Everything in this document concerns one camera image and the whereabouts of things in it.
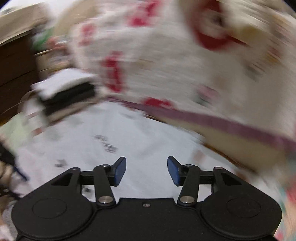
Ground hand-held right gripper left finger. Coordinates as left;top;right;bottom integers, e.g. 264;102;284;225
51;156;127;207

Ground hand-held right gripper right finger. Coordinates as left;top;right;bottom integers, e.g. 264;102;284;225
167;156;242;207

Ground light grey sweatshirt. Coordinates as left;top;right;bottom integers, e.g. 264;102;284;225
14;102;206;202

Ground light green cloth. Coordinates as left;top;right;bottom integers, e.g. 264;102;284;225
0;111;30;149

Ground brown wooden dresser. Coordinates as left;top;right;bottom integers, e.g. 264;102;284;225
0;32;40;123

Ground checkered dog print rug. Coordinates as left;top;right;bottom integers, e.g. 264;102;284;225
192;146;296;241

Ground white folded garment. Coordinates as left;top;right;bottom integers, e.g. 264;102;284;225
31;68;96;100

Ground cream nightstand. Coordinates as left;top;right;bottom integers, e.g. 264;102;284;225
35;49;74;79

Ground bear print quilted bedspread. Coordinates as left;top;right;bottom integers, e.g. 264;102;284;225
53;0;296;149

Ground floral cloth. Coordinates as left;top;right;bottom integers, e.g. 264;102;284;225
277;181;296;241

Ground green plastic bag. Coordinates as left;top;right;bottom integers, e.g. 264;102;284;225
32;28;53;50

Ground beige bed frame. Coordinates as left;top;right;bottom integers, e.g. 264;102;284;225
159;111;287;172

